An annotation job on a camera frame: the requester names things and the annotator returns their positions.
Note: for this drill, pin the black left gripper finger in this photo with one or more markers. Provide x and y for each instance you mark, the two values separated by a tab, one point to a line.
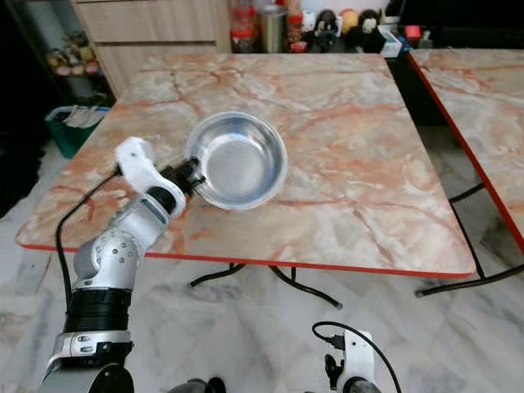
194	164
196	185

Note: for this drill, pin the stainless steel bowl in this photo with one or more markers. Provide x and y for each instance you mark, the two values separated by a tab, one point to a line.
237	160

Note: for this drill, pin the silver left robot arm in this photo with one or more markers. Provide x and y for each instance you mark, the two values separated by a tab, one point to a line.
106	258

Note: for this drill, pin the green storage bag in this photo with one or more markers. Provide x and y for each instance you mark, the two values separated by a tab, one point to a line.
74	141

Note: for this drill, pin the white crumpled plastic bag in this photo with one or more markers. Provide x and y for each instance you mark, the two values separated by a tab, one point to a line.
83	117

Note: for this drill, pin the dark grey robot leg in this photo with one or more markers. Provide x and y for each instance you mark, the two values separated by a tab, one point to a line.
205	386

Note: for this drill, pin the glass display shelf with figurines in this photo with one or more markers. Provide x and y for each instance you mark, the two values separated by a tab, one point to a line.
78	72

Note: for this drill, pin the light wooden drawer cabinet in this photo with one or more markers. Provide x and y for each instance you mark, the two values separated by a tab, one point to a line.
155	24

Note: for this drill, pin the red lidded clear jar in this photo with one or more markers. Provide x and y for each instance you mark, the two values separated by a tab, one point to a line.
244	24

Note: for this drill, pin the stainless steel canister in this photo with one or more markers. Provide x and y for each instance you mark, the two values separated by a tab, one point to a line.
273	29

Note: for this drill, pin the black plush toy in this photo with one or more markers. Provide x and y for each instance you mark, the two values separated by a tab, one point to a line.
370	29
327	31

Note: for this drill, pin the yellow plush toy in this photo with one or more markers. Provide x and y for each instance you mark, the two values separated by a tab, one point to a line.
350	19

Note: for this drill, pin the white and black box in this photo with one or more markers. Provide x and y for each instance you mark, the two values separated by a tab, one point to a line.
395	42

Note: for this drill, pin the small red container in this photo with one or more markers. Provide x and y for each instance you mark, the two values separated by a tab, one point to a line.
414	33

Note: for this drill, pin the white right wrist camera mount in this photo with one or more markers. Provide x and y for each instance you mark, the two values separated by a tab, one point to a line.
359	356

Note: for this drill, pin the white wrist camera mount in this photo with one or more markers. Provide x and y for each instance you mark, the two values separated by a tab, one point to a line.
139	164
359	356

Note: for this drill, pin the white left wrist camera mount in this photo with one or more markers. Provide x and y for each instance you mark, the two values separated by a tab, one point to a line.
139	164

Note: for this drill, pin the black metal table frame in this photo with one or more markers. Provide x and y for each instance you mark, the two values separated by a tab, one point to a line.
458	282
291	283

